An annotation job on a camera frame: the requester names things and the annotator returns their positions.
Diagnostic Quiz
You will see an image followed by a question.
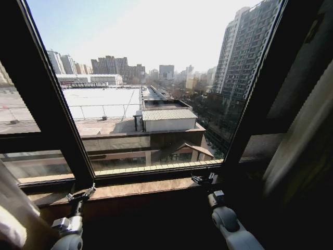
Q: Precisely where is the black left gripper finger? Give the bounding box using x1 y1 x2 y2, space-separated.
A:
72 183 96 197
80 186 97 203

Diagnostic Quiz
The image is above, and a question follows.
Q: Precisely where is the large flat white roof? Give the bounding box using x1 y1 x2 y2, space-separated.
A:
61 87 143 121

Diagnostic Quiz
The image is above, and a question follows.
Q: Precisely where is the tall grey tower block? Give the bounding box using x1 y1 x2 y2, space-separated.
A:
211 0 284 110

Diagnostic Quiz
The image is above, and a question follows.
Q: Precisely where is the white corrugated rooftop shed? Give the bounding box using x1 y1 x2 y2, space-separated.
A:
141 108 199 133

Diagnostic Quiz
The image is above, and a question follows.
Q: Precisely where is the pale beige curtain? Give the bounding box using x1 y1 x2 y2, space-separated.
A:
0 158 61 250

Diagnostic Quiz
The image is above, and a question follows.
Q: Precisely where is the dark shaded curtain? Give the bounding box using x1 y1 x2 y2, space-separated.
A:
261 0 333 250

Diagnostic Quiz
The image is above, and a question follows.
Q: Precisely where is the black window frame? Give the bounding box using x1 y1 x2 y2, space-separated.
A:
0 0 333 186

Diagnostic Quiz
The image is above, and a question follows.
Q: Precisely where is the brown stone window sill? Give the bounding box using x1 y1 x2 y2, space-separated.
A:
18 162 262 209

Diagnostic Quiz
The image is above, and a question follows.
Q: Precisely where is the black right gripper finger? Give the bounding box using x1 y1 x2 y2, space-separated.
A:
190 172 210 181
191 178 212 186

